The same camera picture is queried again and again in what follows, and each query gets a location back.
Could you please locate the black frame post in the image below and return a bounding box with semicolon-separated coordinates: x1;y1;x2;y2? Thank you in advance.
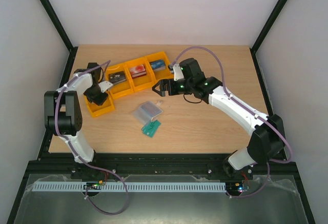
27;0;75;52
250;0;302;53

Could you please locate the left black frame post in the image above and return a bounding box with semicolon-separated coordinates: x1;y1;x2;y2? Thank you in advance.
27;0;75;52

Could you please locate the white slotted cable duct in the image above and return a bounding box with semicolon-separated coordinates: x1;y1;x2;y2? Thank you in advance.
32;181;226;193

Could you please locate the right black frame post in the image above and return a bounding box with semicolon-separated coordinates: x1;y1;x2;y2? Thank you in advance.
250;0;302;53

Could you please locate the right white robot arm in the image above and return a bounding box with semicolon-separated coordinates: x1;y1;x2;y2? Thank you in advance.
152;58;284;179

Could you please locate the beige leather card holder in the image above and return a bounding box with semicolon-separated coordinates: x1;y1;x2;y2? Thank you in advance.
133;101;163;125

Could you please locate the yellow bin with blue cards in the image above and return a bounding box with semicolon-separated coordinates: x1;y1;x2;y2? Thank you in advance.
146;51;173;83

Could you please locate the yellow bin with pink cards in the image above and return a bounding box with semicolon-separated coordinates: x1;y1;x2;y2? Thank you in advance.
84;95;115;118

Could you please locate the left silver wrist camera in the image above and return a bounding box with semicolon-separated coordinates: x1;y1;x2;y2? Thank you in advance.
99;81;113;93

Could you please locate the black aluminium frame rail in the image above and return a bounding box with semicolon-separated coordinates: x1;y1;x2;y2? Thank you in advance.
24;153;299;181

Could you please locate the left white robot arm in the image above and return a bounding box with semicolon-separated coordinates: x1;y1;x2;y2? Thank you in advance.
44;63;113;164

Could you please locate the blue card stack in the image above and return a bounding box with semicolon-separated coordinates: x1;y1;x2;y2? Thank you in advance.
150;59;166;72

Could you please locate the black card stack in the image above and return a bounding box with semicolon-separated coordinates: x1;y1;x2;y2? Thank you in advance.
108;71;127;85

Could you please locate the yellow bin with black cards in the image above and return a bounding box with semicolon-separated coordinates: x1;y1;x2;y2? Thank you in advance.
105;64;134;99

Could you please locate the yellow bin with red cards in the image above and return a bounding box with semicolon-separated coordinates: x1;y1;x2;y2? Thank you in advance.
124;57;155;92

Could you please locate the teal VIP card stack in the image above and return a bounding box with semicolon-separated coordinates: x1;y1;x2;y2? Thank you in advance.
141;120;161;138

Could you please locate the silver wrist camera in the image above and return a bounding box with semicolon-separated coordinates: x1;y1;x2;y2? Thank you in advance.
99;81;113;93
168;64;184;81

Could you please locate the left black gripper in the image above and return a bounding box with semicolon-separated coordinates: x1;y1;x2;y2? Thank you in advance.
85;85;109;106

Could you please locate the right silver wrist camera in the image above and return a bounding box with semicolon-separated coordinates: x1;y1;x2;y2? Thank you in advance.
168;64;184;81

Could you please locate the red card stack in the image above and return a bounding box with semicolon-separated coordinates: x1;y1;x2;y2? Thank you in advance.
129;64;147;78

